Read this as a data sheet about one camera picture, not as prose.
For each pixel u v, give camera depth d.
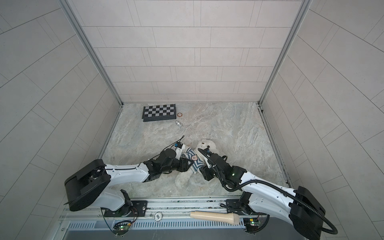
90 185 0.42
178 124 1.02
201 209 0.72
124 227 0.64
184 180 0.75
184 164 0.72
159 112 1.05
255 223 0.68
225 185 0.58
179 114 1.09
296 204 0.40
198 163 0.79
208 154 0.69
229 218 0.66
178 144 0.75
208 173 0.69
